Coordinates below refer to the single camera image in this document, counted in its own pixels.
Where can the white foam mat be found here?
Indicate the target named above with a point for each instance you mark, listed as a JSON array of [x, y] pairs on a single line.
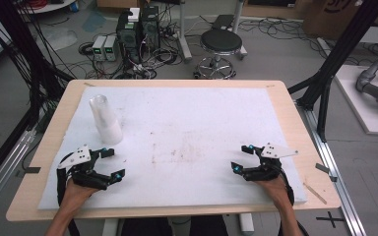
[[193, 114]]

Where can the person's legs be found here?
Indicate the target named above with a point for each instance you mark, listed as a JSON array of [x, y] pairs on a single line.
[[144, 227]]

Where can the white board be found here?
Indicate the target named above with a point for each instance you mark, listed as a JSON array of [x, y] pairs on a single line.
[[361, 108]]

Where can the grey desk leg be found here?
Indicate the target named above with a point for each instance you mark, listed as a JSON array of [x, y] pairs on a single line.
[[184, 32], [239, 29]]

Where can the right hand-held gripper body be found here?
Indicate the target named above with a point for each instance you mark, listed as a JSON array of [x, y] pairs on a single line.
[[269, 164]]

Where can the person's left hand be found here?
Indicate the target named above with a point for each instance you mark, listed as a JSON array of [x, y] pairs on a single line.
[[75, 196]]

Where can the grey tape piece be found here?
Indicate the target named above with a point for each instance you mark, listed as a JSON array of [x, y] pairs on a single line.
[[322, 168], [32, 170]]

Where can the white table leg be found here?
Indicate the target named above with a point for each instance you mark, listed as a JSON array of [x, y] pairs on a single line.
[[246, 224], [111, 227]]

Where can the grey power supply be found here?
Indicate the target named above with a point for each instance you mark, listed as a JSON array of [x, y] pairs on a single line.
[[111, 48], [99, 47]]

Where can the black round stool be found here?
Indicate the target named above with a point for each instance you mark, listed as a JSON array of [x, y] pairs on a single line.
[[220, 42]]

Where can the black frame post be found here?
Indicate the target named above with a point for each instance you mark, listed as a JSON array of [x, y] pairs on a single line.
[[19, 42], [341, 49]]

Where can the cardboard box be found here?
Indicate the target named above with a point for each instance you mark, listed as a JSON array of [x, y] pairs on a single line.
[[331, 18]]

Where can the wooden stick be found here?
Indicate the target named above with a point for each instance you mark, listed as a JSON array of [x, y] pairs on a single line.
[[315, 193]]

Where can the aluminium rail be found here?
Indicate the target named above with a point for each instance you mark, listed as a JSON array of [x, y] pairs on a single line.
[[6, 164], [331, 164]]

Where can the white box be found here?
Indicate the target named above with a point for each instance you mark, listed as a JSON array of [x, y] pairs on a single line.
[[134, 14]]

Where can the black computer tower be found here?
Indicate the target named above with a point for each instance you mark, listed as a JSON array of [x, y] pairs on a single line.
[[151, 28], [128, 39]]

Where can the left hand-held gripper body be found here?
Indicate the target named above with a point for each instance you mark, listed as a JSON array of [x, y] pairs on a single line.
[[78, 159]]

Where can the person's right hand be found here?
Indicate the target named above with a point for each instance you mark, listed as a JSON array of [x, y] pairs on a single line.
[[274, 190]]

